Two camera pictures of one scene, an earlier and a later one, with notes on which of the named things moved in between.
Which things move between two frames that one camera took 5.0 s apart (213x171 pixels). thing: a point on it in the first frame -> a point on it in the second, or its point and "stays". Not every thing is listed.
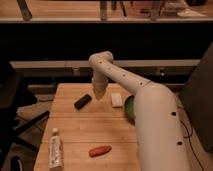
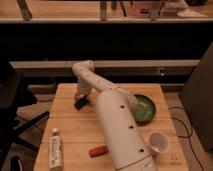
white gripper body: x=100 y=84 -> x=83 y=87
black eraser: x=82 y=101 stays
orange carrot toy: x=100 y=150 stays
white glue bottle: x=56 y=151 stays
